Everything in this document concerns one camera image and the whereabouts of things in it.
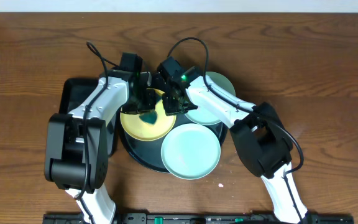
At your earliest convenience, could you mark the green yellow sponge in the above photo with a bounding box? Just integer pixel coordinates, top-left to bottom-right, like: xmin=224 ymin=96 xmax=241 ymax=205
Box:
xmin=139 ymin=110 xmax=158 ymax=125

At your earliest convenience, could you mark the yellow plate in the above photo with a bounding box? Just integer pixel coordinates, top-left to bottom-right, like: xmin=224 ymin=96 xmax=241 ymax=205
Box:
xmin=120 ymin=89 xmax=176 ymax=141

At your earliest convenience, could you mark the light green plate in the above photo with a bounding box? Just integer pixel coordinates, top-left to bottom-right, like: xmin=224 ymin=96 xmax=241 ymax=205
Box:
xmin=185 ymin=72 xmax=236 ymax=126
xmin=161 ymin=123 xmax=221 ymax=180

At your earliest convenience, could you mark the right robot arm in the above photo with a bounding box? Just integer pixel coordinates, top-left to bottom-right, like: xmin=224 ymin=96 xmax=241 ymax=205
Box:
xmin=157 ymin=64 xmax=308 ymax=223

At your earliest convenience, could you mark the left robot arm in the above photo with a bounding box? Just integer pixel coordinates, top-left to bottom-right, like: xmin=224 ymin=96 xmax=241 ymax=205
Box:
xmin=44 ymin=69 xmax=156 ymax=223

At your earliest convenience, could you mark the round black tray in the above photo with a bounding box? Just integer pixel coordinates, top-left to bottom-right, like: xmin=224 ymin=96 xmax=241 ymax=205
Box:
xmin=116 ymin=70 xmax=229 ymax=174

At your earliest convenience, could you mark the rectangular black tray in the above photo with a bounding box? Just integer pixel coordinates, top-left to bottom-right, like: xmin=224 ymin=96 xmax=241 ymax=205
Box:
xmin=59 ymin=78 xmax=117 ymax=157

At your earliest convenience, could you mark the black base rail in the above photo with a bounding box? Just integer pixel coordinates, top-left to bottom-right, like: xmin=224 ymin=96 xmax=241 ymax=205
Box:
xmin=42 ymin=213 xmax=354 ymax=224

